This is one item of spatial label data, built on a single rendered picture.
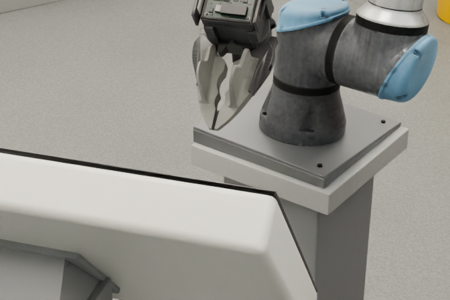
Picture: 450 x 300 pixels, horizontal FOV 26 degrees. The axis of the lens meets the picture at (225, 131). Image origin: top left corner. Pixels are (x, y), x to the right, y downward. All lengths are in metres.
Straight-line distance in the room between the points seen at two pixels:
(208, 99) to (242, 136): 0.62
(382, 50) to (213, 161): 0.36
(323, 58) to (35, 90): 2.23
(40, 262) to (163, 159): 2.31
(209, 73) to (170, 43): 2.99
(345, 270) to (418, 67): 0.46
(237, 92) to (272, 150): 0.60
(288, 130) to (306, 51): 0.14
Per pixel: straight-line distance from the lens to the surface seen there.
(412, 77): 1.54
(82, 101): 3.59
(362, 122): 1.75
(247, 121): 1.72
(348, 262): 1.83
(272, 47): 1.06
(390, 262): 2.74
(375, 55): 1.54
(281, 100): 1.65
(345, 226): 1.76
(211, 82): 1.05
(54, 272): 0.88
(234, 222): 0.72
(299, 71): 1.61
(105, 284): 0.94
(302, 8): 1.60
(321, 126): 1.65
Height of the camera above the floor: 1.58
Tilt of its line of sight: 28 degrees down
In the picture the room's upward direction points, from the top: straight up
